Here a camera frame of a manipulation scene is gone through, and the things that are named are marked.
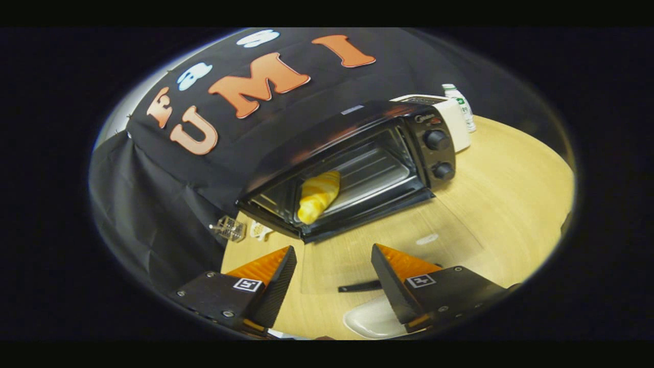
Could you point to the small green-label bottle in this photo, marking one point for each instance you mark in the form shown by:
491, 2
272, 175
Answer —
462, 107

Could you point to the black toaster oven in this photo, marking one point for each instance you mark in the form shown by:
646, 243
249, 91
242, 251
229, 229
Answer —
368, 168

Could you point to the white oval plate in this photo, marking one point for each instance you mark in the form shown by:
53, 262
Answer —
370, 319

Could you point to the white patterned coaster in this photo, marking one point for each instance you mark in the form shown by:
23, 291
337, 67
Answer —
260, 231

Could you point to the clear glass juicer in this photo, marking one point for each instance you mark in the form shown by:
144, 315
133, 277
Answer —
230, 228

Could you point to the white pop-up toaster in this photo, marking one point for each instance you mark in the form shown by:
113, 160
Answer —
454, 122

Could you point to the golden croissant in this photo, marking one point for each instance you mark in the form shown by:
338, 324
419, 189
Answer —
318, 197

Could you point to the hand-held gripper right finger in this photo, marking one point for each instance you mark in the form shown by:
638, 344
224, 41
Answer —
391, 286

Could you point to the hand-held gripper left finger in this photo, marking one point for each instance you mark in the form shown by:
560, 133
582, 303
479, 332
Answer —
278, 289

